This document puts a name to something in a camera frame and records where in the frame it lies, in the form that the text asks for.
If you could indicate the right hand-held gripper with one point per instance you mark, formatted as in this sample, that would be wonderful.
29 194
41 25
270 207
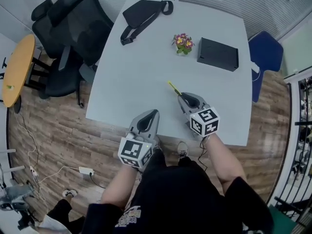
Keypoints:
204 121

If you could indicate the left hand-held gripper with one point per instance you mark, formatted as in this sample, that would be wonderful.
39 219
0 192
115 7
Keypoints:
132 151

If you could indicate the yellow pen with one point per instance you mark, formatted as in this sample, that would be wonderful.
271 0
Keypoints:
174 88

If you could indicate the person's right forearm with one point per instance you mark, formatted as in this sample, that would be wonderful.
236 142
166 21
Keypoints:
224 164

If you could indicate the person's left forearm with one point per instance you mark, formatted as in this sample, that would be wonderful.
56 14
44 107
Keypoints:
117 189

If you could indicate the person's left shoe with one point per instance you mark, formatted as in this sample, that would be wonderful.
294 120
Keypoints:
157 144

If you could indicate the person's shoe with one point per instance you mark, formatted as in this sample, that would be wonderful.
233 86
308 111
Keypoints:
182 151
157 144

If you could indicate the person's right shoe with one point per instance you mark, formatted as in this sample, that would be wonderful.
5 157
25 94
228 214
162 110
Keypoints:
182 151

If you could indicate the black rectangular box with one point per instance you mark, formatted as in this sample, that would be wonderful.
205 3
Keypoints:
217 53

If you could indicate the small potted flower plant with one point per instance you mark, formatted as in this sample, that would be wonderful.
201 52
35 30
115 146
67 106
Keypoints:
183 43

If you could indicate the white power adapter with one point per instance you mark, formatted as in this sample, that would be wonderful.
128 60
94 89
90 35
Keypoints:
255 66

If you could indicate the person's black clothing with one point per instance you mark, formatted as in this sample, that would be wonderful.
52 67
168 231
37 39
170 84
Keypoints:
180 199

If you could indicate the blue chair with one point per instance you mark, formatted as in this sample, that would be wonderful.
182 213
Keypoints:
265 52

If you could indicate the black sling bag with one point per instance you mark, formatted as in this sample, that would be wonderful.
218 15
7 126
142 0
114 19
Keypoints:
141 13

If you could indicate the black mesh office chair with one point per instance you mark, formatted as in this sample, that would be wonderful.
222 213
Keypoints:
83 33
42 23

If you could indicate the black metal railing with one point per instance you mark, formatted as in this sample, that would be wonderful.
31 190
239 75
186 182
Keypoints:
299 142

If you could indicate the small white power strip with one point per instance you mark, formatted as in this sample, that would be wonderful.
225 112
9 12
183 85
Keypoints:
33 171

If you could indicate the round wooden table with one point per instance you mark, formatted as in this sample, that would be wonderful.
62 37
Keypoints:
17 69

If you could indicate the small green item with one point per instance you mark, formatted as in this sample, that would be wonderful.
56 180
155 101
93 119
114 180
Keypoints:
10 87

